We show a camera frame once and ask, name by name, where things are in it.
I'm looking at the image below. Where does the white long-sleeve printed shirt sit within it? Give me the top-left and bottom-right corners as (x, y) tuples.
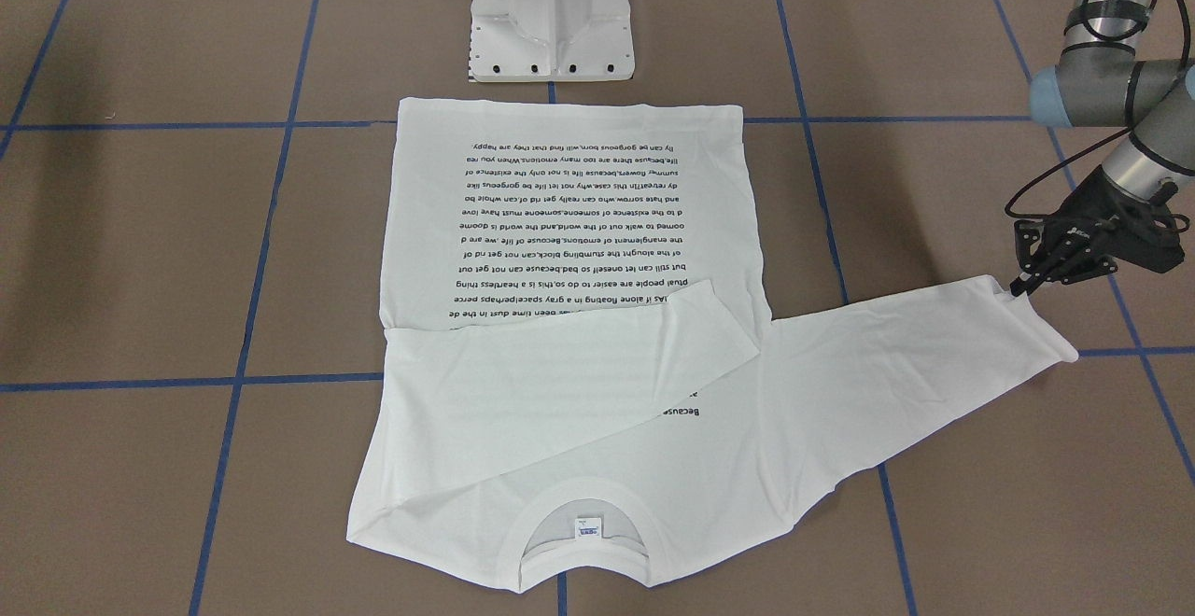
(347, 97), (1078, 592)

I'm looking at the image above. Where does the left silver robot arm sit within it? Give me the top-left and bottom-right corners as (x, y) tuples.
(1010, 0), (1194, 295)

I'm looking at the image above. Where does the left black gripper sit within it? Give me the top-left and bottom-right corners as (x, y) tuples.
(1010, 173), (1179, 298)

